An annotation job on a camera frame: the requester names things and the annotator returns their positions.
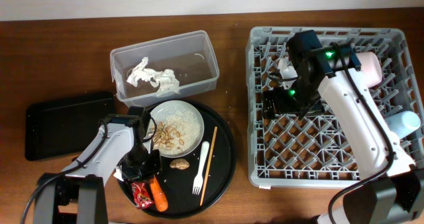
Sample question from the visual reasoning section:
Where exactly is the red snack wrapper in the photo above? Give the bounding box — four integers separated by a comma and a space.
131, 182, 154, 209

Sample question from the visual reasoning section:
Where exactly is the pink bowl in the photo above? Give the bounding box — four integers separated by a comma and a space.
356, 52, 383, 87

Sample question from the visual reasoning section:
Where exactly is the white tissue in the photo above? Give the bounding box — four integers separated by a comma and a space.
156, 69, 180, 91
127, 56, 162, 87

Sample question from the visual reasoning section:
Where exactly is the white cup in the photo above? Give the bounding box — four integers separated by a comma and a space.
385, 111, 421, 139

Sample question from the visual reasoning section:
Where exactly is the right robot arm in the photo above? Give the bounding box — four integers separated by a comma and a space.
262, 42, 423, 223

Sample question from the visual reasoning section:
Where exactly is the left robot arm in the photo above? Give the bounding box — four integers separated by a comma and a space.
27, 107, 161, 223

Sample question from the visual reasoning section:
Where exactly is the grey dishwasher rack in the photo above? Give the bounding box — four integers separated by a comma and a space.
246, 27, 423, 188

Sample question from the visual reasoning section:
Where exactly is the orange carrot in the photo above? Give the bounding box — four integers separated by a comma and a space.
149, 176, 168, 212

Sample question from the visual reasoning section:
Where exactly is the walnut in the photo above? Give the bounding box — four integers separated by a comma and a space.
170, 158, 189, 170

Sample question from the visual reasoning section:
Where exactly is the grey plate with food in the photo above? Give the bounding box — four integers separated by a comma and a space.
148, 100, 204, 158

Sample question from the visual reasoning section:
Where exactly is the round black tray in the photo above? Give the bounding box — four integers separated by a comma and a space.
115, 99, 238, 219

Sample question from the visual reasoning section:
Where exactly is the white plastic fork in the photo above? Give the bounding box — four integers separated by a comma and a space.
192, 141, 210, 195

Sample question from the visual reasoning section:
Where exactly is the wooden chopstick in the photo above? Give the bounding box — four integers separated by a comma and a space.
199, 127, 218, 206

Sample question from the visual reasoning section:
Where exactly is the black rectangular tray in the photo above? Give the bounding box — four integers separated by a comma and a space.
25, 91, 116, 161

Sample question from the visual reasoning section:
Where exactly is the clear plastic bin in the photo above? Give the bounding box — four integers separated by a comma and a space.
110, 30, 219, 107

